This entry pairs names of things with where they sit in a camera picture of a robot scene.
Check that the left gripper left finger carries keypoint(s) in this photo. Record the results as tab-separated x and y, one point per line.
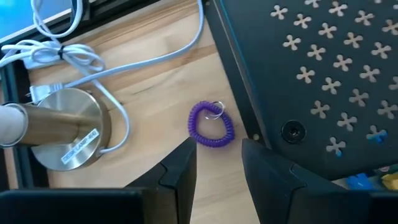
93	205

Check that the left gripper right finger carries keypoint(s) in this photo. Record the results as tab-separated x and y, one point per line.
311	202

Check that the white brass desk lamp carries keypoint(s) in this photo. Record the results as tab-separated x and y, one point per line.
71	124

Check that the black perforated metal shelf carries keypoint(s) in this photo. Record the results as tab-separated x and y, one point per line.
267	93

